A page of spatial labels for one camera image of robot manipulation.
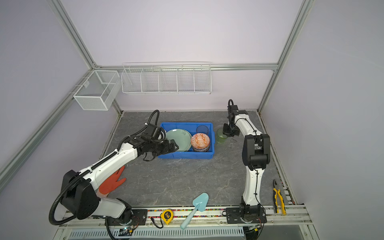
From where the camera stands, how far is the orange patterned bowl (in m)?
0.89

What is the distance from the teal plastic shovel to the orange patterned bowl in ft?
0.80

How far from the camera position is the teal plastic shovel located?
73 cm
